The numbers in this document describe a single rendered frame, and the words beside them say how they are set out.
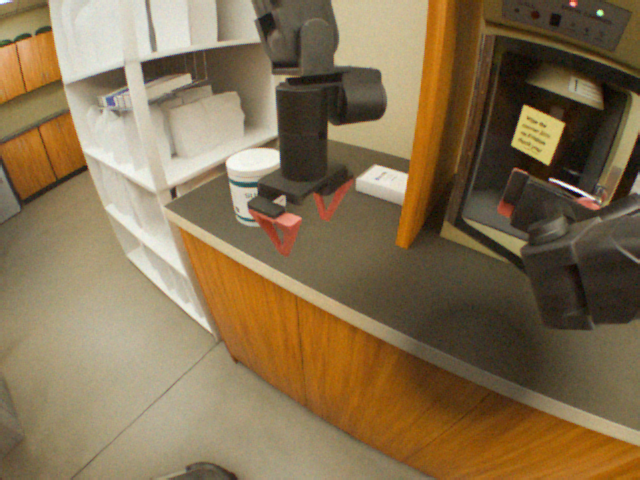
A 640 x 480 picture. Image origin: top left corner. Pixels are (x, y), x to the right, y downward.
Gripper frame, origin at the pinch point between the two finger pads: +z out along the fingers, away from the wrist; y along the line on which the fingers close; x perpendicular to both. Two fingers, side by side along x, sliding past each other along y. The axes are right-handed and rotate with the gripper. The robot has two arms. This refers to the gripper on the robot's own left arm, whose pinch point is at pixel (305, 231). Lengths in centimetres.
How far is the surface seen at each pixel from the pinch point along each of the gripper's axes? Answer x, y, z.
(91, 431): 82, -76, 110
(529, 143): -25.8, 27.5, -12.5
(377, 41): 26, 76, -24
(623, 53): -38, 29, -32
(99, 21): 98, 12, -43
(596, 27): -32, 27, -34
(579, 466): -73, 6, 42
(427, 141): -8.6, 24.0, -8.4
